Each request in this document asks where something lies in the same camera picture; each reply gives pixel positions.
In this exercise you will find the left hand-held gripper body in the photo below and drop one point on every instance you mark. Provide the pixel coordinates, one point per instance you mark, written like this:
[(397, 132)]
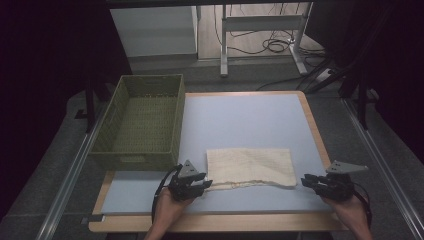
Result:
[(183, 185)]

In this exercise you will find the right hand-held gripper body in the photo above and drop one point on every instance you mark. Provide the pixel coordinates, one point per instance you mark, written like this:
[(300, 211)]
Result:
[(340, 186)]

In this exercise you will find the cream cloth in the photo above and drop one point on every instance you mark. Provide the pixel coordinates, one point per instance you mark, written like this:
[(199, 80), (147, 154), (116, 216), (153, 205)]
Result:
[(250, 166)]

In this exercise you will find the green woven basket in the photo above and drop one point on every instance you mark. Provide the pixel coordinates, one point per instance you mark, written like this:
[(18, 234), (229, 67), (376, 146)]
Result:
[(143, 133)]

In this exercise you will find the person's right hand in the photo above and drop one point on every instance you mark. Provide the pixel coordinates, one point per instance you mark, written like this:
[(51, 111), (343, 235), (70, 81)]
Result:
[(350, 211)]

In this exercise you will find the person's left hand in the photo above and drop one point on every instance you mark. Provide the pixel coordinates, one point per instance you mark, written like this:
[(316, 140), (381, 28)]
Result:
[(168, 208)]

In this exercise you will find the pale blue table mat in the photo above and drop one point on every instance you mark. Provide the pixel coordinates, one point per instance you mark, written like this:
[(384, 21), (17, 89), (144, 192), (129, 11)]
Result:
[(246, 120)]

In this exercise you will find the black stand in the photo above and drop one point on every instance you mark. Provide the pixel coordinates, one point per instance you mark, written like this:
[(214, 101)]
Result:
[(89, 106), (362, 106)]

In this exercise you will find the black tape piece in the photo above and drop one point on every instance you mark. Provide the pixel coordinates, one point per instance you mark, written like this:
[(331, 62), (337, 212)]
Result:
[(93, 219)]

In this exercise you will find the white power strip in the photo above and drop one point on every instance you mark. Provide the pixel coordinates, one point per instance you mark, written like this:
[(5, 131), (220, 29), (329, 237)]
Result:
[(323, 75)]

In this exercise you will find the white cabinet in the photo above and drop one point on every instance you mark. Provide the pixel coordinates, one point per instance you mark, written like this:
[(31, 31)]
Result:
[(153, 30)]

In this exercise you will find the metal floor rail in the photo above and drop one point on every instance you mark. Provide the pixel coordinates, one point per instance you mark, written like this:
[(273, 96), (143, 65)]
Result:
[(66, 180), (383, 156)]

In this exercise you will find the white desk frame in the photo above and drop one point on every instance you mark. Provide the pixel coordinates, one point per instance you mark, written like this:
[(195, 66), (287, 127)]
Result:
[(260, 23)]

